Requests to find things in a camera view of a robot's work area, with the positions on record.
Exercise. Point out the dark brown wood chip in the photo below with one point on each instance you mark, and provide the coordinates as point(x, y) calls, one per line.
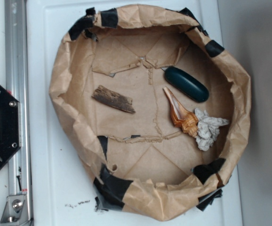
point(113, 99)

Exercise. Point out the brown paper bag tray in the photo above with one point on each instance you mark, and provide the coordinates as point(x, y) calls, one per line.
point(140, 162)

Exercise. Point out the orange spiral seashell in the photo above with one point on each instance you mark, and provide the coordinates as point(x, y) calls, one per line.
point(181, 117)

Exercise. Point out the dark green oval stone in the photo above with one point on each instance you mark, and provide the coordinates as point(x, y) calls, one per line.
point(187, 84)

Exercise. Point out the crumpled white paper ball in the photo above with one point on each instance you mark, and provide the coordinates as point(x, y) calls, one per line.
point(208, 129)

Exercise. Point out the aluminium extrusion rail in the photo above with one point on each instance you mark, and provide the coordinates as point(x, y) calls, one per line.
point(19, 166)

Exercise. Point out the metal corner bracket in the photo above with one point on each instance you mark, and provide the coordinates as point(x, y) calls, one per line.
point(15, 212)

